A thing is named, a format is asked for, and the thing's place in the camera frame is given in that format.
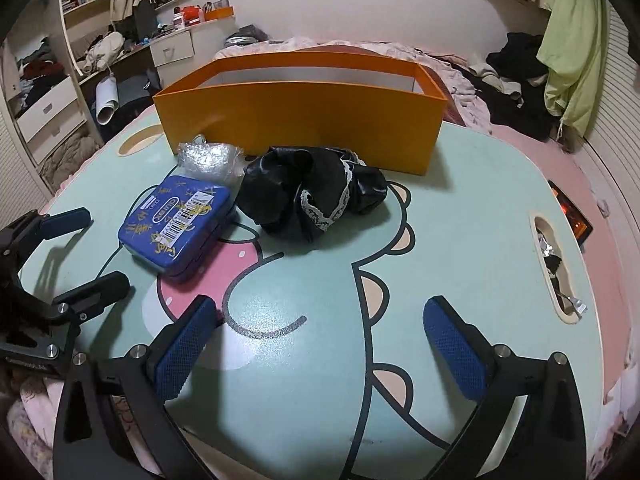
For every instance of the beige knitted blanket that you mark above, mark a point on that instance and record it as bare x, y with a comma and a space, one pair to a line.
65, 160

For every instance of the black lace-trimmed cloth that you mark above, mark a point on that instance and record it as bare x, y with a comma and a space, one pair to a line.
280, 190

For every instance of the pink floral quilt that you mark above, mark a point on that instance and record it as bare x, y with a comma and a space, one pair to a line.
30, 410

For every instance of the white wall shelf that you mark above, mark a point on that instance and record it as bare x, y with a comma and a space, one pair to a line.
85, 0

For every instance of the white shelf unit with drawers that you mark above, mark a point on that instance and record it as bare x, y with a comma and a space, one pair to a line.
47, 110

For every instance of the small silver wrapper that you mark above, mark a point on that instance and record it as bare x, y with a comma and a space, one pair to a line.
576, 306

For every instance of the black monitor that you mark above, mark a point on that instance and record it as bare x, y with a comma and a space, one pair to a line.
145, 17

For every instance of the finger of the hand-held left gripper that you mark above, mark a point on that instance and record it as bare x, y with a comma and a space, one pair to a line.
65, 221
97, 292

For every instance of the black clothes pile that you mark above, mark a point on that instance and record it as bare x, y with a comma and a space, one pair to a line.
520, 110

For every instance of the pink crumpled blanket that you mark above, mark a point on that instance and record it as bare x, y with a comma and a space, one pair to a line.
460, 85

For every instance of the light green hanging cloth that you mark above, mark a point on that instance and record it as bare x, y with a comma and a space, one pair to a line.
570, 50

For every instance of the maroon cloth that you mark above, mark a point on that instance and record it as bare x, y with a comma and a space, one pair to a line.
442, 85

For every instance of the blue rectangular tin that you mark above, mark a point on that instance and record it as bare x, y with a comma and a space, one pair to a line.
170, 225

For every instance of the beige garment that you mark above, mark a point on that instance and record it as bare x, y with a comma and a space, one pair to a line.
495, 77

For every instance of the red container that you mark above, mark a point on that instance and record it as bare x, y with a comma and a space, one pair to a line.
191, 14

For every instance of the white drawer cabinet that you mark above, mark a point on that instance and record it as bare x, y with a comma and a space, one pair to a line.
175, 50

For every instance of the black tablet with lit screen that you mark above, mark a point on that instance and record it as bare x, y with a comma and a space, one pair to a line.
575, 220

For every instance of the large orange cardboard box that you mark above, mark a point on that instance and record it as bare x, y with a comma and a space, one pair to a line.
300, 120

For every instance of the dark gray bag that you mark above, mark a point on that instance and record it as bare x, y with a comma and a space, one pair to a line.
132, 95

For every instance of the silver foil wrapper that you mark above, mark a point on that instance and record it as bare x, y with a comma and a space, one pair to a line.
545, 247

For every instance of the small orange box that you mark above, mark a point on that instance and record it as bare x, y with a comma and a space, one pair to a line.
219, 13

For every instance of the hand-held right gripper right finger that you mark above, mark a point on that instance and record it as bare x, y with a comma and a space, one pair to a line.
455, 355

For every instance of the pale clothes heap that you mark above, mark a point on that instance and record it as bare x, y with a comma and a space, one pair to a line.
102, 50

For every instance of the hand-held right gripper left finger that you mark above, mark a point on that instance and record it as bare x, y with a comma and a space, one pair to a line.
185, 350

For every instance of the white paper roll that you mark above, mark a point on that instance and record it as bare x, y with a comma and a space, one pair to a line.
106, 100

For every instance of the white jar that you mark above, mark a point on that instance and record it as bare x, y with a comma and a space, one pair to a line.
178, 21

